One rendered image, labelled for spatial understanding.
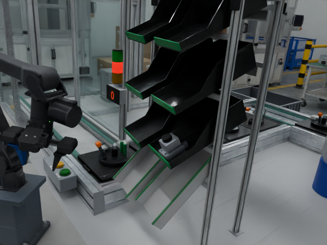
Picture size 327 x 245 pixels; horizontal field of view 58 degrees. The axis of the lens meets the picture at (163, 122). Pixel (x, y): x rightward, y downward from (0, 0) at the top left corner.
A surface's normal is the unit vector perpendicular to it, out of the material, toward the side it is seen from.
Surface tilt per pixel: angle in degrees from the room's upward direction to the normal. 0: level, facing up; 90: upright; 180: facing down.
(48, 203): 0
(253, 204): 0
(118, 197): 90
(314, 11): 90
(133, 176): 45
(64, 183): 90
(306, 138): 90
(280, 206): 0
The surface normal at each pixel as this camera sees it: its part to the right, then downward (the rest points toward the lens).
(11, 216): -0.14, 0.35
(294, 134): -0.79, 0.17
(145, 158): -0.58, -0.58
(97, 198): 0.61, 0.33
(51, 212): 0.07, -0.93
